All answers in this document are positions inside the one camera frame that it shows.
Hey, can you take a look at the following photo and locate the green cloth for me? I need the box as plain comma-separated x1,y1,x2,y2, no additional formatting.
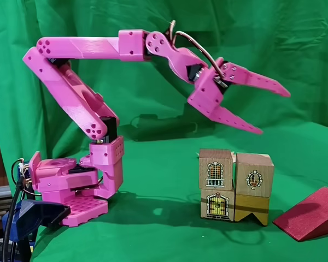
0,0,328,262

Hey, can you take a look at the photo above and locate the gold notched wooden block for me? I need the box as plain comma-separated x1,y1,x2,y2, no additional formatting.
234,194,270,226

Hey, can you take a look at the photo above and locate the gripper motor servo cable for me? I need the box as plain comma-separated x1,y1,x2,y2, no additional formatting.
173,30,225,82

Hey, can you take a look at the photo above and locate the red wooden wedge block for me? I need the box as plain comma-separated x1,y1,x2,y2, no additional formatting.
272,186,328,242

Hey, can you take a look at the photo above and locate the blue black table clamp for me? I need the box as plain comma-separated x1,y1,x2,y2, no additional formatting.
2,198,73,262

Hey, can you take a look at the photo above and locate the wooden block door print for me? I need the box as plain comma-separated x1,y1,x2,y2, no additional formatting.
200,188,237,221

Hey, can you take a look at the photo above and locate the wooden block balcony window print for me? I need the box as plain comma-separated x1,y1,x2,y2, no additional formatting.
198,148,235,191

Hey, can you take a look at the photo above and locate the thick black cable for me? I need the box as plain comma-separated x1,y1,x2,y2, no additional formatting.
2,176,28,262

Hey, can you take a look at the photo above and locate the wooden block oval window print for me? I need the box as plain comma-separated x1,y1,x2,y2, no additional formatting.
235,152,275,198

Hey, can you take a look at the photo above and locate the motor controller board with wires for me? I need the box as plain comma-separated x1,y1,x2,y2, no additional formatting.
12,157,32,192

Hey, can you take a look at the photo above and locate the wrist motor servo cable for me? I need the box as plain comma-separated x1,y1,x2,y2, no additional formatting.
168,20,177,44

